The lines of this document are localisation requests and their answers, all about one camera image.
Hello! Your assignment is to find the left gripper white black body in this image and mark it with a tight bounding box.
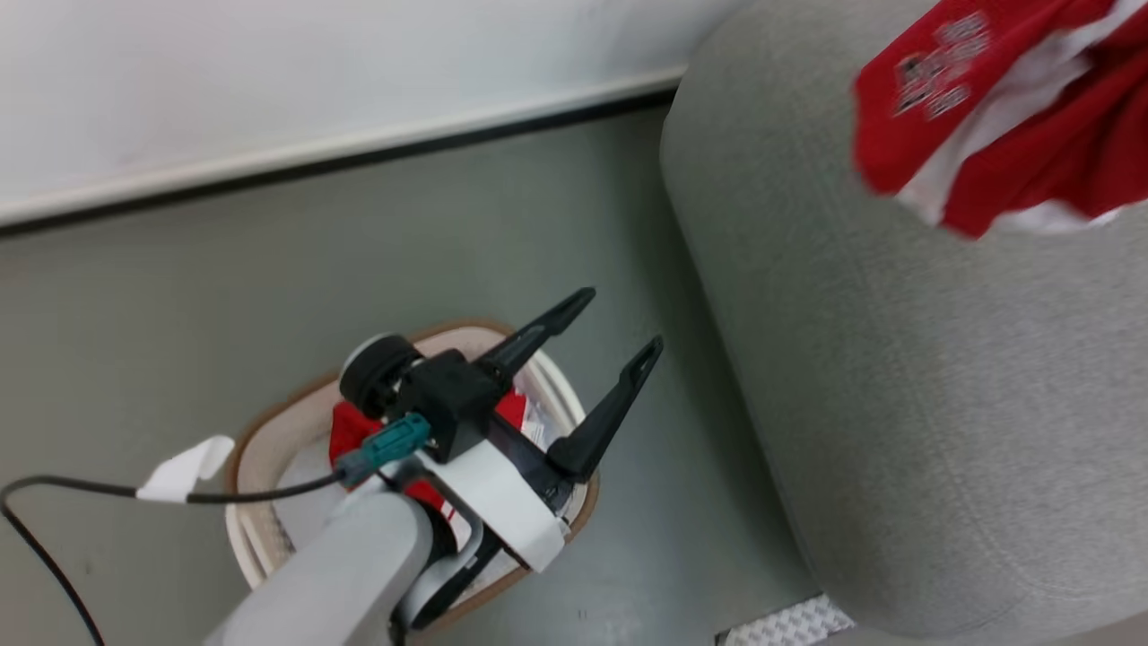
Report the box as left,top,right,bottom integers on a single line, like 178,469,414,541
439,417,588,573

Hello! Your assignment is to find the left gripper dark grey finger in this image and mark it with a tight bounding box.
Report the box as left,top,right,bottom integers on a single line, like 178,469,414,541
547,336,665,483
475,288,596,387

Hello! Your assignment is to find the red jersey with white print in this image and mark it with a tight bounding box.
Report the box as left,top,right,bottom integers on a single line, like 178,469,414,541
850,0,1148,239

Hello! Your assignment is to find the grey fabric sofa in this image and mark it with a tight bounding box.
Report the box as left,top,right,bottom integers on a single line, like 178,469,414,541
659,0,1148,640

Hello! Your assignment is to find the pale white basket liner cloth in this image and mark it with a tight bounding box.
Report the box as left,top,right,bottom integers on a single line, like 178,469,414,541
269,377,588,575

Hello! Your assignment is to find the white perforated laundry basket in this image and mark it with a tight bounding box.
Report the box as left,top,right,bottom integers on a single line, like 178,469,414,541
224,319,600,629

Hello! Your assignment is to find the white baseboard with black strip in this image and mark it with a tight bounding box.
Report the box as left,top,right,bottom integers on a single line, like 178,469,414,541
0,65,687,236

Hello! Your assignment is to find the silver checker plate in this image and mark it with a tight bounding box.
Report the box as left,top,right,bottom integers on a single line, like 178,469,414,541
716,594,855,646

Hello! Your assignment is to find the black cable with teal connector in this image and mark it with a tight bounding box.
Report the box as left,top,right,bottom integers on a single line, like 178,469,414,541
0,413,433,646

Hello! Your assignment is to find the white cable label tag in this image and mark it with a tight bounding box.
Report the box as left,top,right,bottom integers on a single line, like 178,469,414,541
136,435,236,503

